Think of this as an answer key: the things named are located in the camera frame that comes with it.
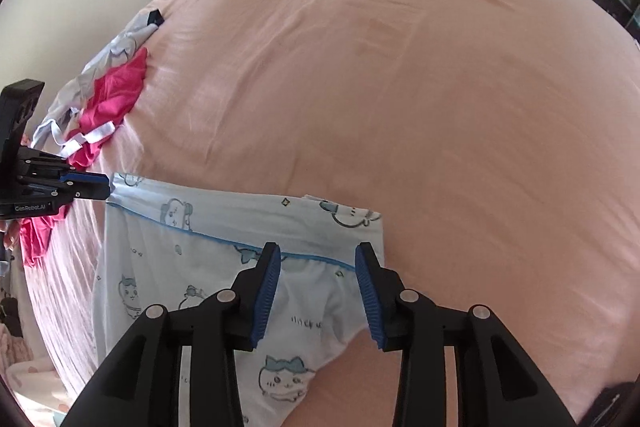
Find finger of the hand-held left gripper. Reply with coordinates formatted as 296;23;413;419
52;187;110;202
59;173;110;186

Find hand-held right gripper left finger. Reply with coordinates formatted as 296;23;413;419
62;242;282;427

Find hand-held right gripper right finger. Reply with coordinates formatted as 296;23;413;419
354;243;576;427

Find light blue printed pajama pants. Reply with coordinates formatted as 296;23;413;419
92;172;386;427

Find person's left hand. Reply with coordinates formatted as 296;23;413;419
0;221;23;253

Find grey blue garment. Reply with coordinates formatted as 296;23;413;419
32;9;167;158

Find magenta garment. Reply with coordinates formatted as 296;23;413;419
20;47;151;269

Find pink bed sheet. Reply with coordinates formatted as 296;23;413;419
22;0;640;427

